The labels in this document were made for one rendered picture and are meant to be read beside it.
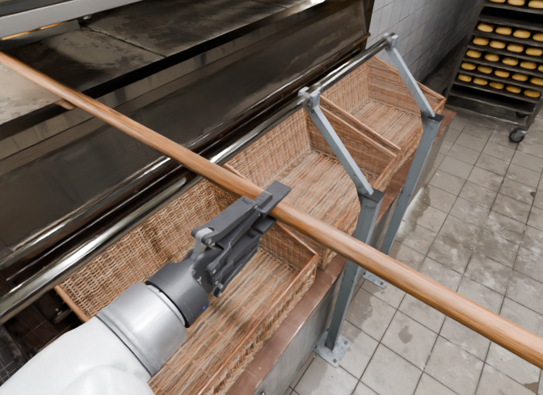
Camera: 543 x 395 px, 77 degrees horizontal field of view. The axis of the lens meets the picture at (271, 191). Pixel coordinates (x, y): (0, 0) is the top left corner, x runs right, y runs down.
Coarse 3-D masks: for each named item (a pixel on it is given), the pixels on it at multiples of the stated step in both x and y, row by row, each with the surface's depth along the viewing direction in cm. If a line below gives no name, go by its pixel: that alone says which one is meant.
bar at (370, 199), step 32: (352, 64) 94; (416, 96) 115; (256, 128) 70; (320, 128) 86; (224, 160) 64; (352, 160) 87; (416, 160) 127; (160, 192) 56; (128, 224) 52; (64, 256) 47; (96, 256) 50; (32, 288) 44; (352, 288) 117; (0, 320) 42; (320, 352) 151
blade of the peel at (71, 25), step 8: (64, 24) 108; (72, 24) 110; (32, 32) 102; (40, 32) 104; (48, 32) 105; (56, 32) 107; (64, 32) 109; (0, 40) 97; (8, 40) 98; (16, 40) 100; (24, 40) 101; (32, 40) 103; (8, 48) 99
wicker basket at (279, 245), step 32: (192, 192) 112; (224, 192) 116; (160, 224) 106; (192, 224) 116; (128, 256) 100; (160, 256) 108; (256, 256) 118; (288, 256) 112; (64, 288) 88; (96, 288) 94; (256, 288) 109; (288, 288) 93; (224, 320) 101; (256, 320) 101; (192, 352) 94; (224, 352) 94; (256, 352) 94; (160, 384) 88; (192, 384) 89; (224, 384) 85
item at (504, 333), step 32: (64, 96) 75; (128, 128) 65; (192, 160) 58; (256, 192) 52; (288, 224) 49; (320, 224) 47; (352, 256) 44; (384, 256) 43; (416, 288) 41; (448, 288) 40; (480, 320) 38; (512, 352) 37
